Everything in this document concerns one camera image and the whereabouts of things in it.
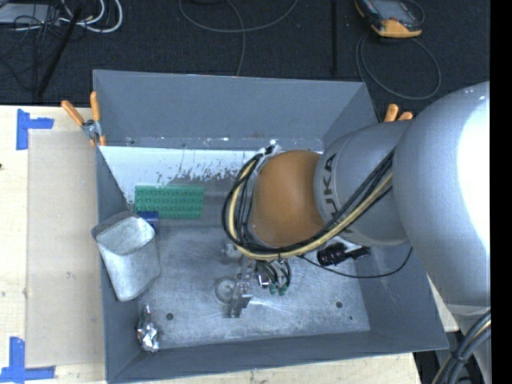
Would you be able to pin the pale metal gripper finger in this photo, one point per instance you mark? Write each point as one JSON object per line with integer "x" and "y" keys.
{"x": 245, "y": 275}
{"x": 240, "y": 305}

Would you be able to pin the crumpled silver foil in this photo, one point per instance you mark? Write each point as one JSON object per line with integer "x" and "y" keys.
{"x": 148, "y": 332}

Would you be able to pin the green studded flat block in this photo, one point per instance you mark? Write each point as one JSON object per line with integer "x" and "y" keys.
{"x": 170, "y": 202}

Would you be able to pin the small blue block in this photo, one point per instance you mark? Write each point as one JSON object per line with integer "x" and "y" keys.
{"x": 149, "y": 217}

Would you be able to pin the white speckled cup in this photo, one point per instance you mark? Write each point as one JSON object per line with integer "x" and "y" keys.
{"x": 130, "y": 260}

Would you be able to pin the grey metal bin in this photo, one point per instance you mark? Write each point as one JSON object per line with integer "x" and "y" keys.
{"x": 208, "y": 110}

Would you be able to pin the pale cardboard board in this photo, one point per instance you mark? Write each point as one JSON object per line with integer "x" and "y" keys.
{"x": 60, "y": 234}

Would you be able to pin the black cylinder on white bracket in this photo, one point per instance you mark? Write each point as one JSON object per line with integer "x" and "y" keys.
{"x": 331, "y": 255}

